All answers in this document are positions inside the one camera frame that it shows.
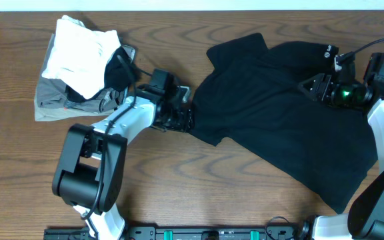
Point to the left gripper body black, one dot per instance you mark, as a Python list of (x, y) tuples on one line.
[(176, 120)]

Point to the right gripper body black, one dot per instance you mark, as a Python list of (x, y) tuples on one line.
[(342, 94)]

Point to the black t-shirt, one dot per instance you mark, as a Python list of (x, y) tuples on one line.
[(252, 97)]

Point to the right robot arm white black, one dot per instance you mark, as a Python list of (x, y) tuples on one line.
[(365, 219)]

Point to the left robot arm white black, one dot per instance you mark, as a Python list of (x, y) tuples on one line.
[(89, 173)]

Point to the black folded garment in pile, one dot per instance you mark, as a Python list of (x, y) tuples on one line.
[(118, 68)]

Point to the white folded garment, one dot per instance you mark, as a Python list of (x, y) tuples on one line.
[(79, 56)]

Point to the grey folded garment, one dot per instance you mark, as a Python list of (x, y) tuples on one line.
[(54, 100)]

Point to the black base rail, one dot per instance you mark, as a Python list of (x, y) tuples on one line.
[(272, 232)]

